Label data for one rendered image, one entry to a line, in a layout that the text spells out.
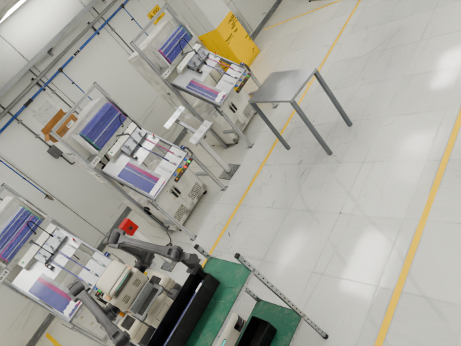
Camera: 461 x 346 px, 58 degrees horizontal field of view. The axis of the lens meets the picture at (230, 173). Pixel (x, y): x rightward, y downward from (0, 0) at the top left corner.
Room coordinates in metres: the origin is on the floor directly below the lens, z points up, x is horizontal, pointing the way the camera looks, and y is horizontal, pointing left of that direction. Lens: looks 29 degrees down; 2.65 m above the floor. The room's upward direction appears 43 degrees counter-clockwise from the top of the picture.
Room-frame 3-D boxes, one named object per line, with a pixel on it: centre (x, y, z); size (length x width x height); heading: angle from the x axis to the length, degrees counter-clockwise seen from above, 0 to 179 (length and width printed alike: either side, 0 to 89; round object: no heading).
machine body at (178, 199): (4.86, 0.80, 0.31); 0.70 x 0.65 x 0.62; 118
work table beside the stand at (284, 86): (3.89, -0.99, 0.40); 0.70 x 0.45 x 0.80; 18
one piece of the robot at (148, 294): (2.36, 1.02, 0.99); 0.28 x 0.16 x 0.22; 117
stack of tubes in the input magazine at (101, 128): (4.78, 0.69, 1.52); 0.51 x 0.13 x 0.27; 118
